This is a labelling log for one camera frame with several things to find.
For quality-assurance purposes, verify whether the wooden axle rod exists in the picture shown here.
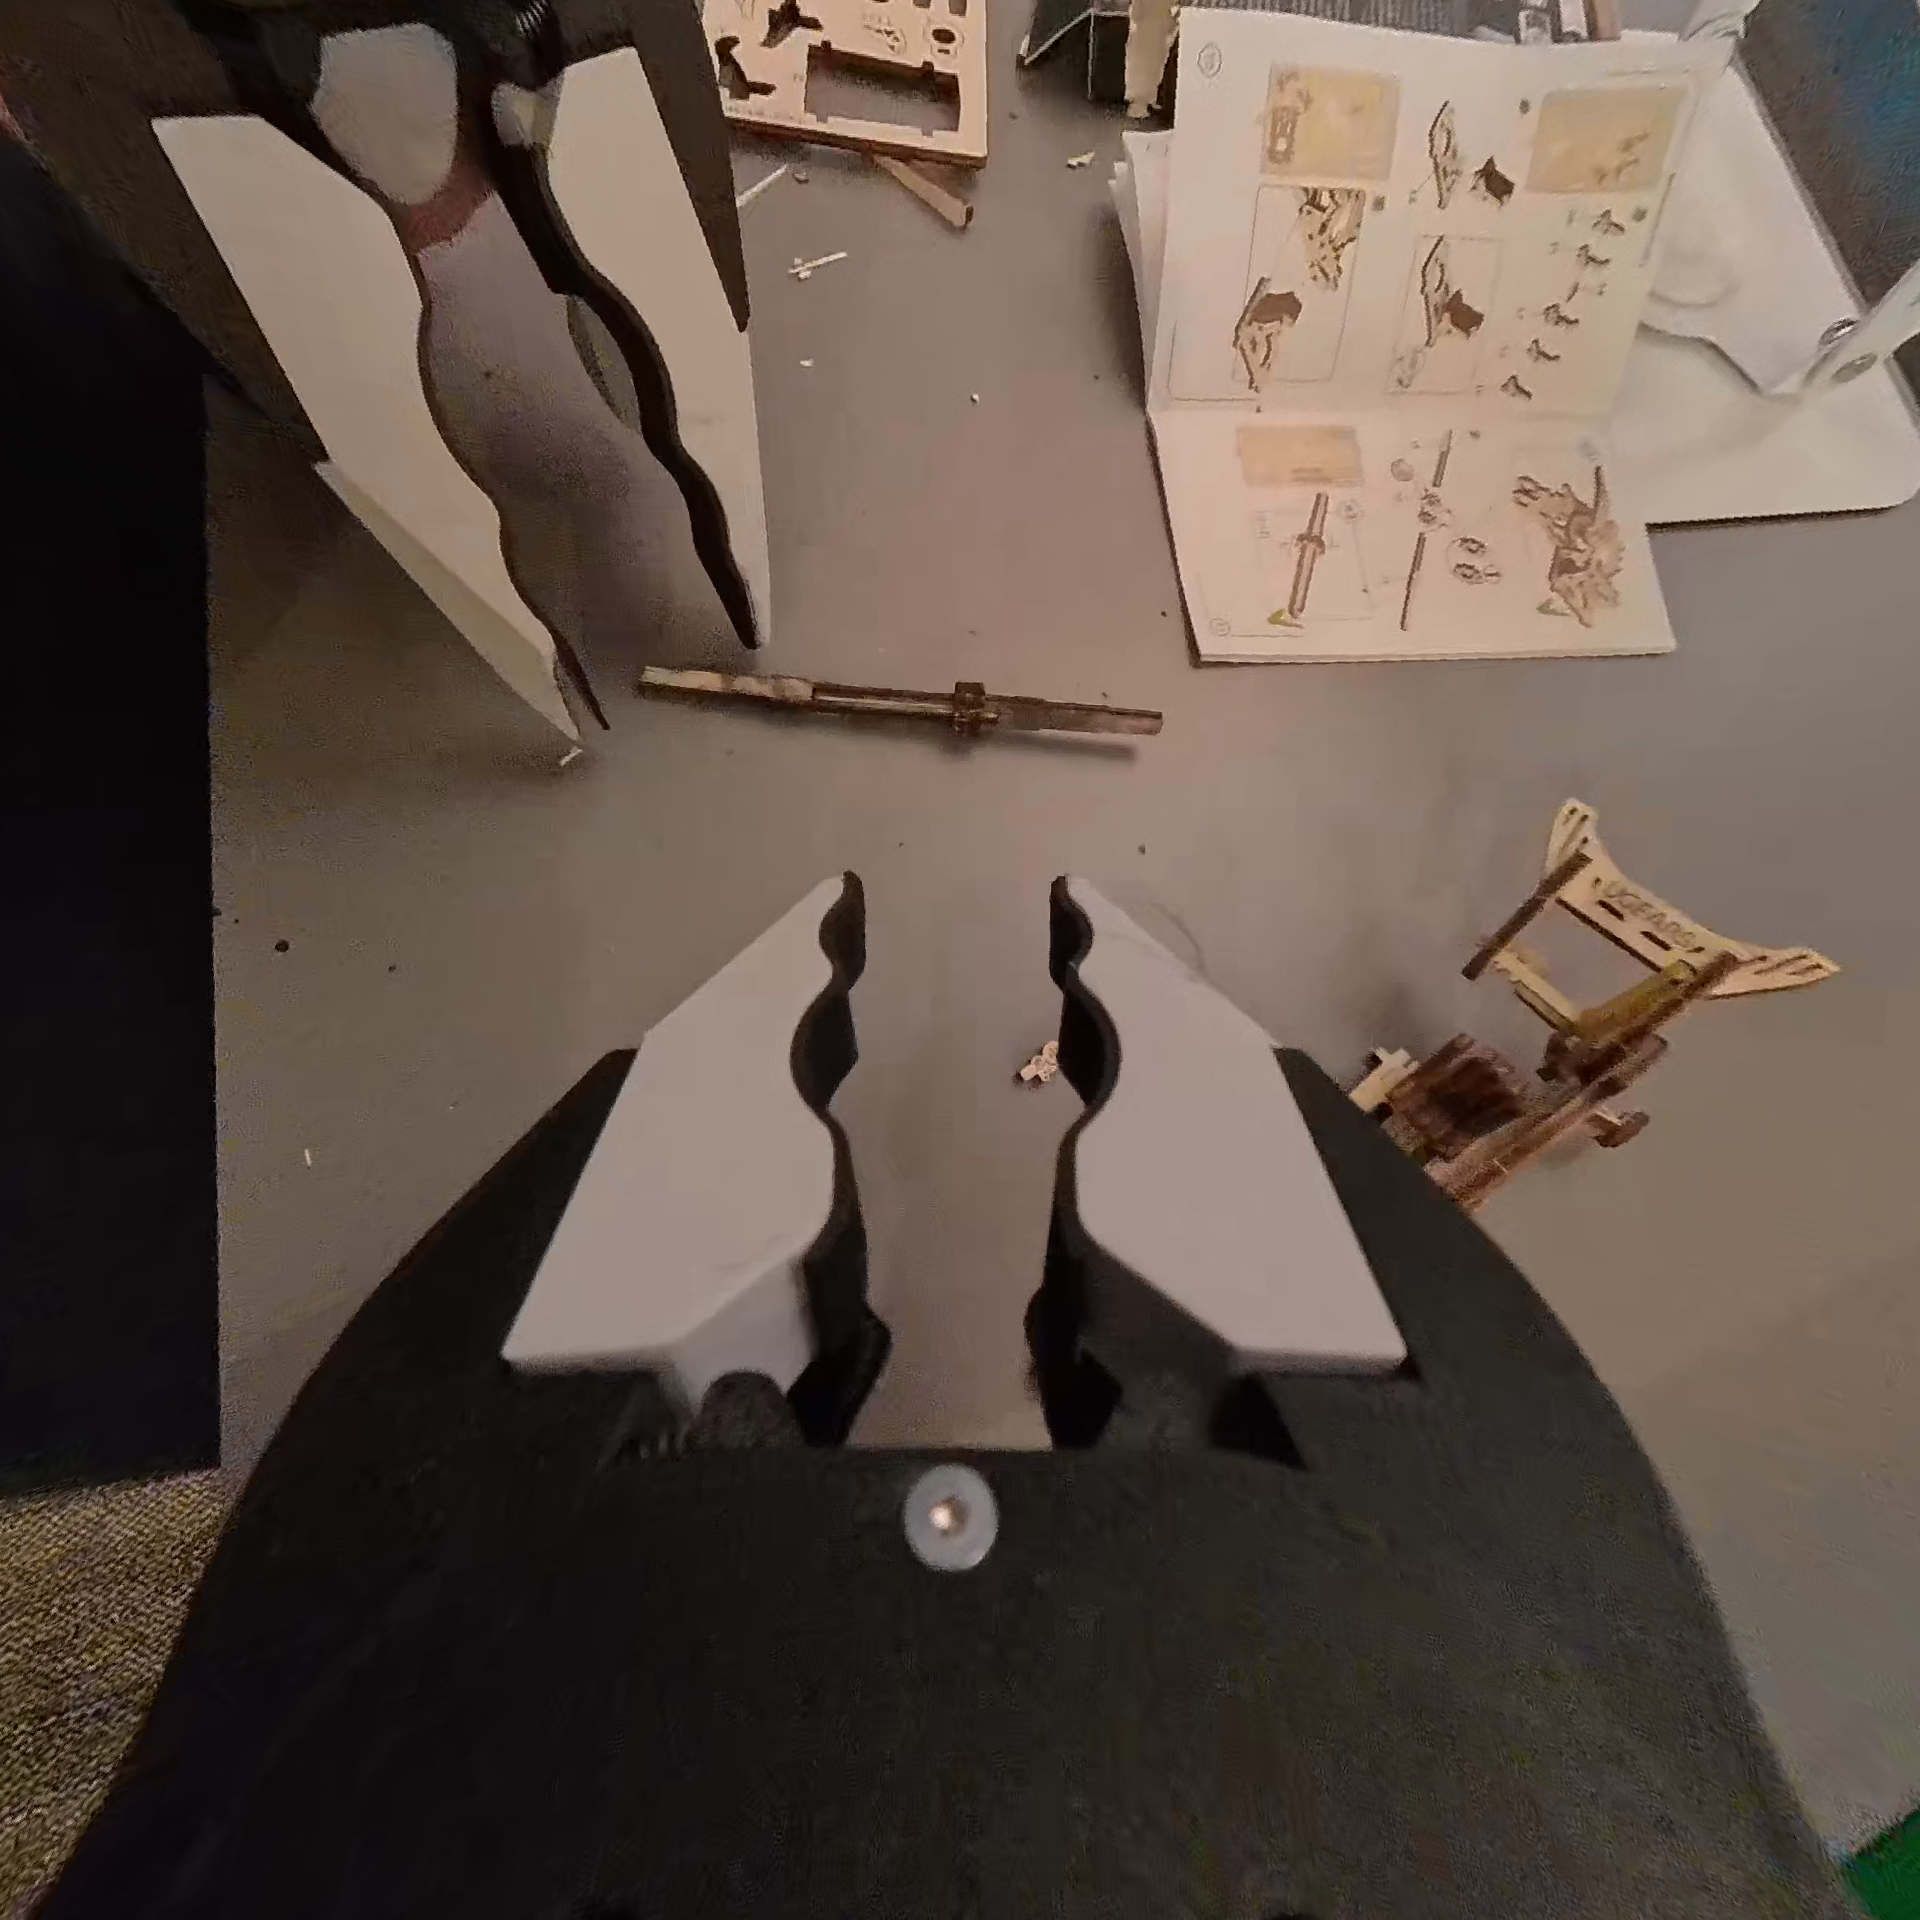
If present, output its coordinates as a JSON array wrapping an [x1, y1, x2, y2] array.
[[640, 664, 1165, 752]]

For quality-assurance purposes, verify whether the thin wooden stick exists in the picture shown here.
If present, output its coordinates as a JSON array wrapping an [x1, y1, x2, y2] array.
[[876, 149, 976, 229]]

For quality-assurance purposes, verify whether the partly built wooden model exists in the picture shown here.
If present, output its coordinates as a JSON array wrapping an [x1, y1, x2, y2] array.
[[1347, 796, 1839, 1211]]

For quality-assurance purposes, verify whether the open instruction booklet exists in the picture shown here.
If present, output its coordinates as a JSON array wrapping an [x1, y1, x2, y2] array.
[[1114, 10, 1744, 668]]

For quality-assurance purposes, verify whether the person's dark clothing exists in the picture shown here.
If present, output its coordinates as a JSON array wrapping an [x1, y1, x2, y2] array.
[[0, 136, 225, 1495]]

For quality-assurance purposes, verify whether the dark blue cloth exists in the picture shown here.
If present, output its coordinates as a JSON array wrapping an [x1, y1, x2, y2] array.
[[1739, 0, 1920, 304]]

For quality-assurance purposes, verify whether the white-based clear acrylic stand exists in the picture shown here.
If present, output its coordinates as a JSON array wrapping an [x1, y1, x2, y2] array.
[[1627, 0, 1920, 527]]

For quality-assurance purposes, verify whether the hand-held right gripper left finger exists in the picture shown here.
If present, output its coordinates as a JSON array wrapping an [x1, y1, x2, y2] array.
[[500, 873, 890, 1445]]

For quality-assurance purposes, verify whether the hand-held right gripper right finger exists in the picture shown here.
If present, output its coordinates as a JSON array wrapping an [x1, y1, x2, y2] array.
[[1027, 876, 1408, 1451]]

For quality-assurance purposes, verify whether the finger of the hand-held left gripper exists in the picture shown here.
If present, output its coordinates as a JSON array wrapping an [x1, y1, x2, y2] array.
[[497, 44, 773, 652], [155, 112, 608, 746]]

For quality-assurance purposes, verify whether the laser-cut wooden parts sheet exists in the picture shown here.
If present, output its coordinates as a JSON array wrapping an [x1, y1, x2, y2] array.
[[701, 0, 995, 167]]

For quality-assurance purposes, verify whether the black model kit box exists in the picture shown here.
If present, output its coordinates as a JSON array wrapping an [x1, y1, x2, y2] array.
[[1022, 0, 1621, 106]]

